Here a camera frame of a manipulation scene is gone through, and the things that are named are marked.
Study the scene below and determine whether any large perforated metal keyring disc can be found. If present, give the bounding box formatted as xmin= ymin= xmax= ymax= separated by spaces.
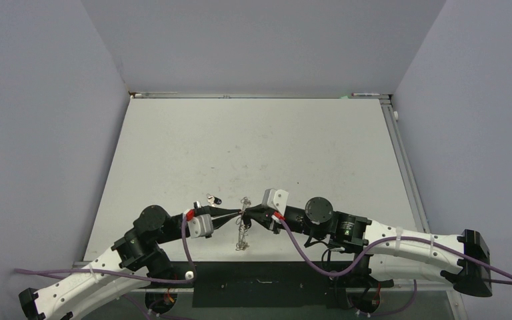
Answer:
xmin=235 ymin=197 xmax=251 ymax=251

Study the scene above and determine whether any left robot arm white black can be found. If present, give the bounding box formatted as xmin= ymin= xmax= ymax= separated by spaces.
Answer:
xmin=19 ymin=205 xmax=241 ymax=319

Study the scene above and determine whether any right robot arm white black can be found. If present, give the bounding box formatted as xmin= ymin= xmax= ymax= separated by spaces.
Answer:
xmin=242 ymin=197 xmax=492 ymax=297

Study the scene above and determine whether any key with black tag left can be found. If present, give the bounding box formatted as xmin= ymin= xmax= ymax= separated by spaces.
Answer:
xmin=206 ymin=194 xmax=222 ymax=207

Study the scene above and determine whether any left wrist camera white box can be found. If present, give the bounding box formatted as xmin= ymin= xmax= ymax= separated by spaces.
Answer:
xmin=187 ymin=214 xmax=215 ymax=239

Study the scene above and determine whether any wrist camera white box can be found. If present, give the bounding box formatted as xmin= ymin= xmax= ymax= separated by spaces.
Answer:
xmin=262 ymin=188 xmax=289 ymax=215
xmin=187 ymin=214 xmax=215 ymax=239

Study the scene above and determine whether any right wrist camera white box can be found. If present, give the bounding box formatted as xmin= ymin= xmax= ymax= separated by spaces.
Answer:
xmin=262 ymin=188 xmax=289 ymax=215

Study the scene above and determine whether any aluminium rail right edge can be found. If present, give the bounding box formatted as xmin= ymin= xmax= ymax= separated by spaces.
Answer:
xmin=379 ymin=95 xmax=431 ymax=233

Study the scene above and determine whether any aluminium rail edge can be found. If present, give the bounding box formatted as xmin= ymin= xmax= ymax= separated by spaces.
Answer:
xmin=379 ymin=95 xmax=431 ymax=233
xmin=130 ymin=92 xmax=391 ymax=100

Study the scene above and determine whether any aluminium rail back edge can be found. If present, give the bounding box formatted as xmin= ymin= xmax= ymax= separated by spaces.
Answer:
xmin=130 ymin=92 xmax=391 ymax=100

